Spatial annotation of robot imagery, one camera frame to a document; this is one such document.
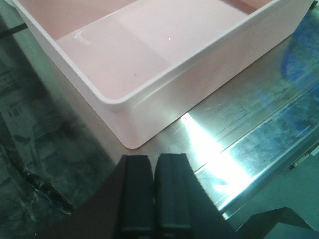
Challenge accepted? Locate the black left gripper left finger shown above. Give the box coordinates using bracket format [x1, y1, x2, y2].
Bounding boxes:
[37, 155, 155, 239]

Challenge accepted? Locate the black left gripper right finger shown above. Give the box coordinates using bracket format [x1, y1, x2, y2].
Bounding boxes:
[155, 153, 239, 239]

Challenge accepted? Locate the pink plastic bin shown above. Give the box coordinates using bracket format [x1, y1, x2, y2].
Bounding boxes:
[14, 0, 312, 149]

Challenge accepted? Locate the steel shelf surface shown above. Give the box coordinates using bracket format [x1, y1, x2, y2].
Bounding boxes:
[0, 9, 319, 239]

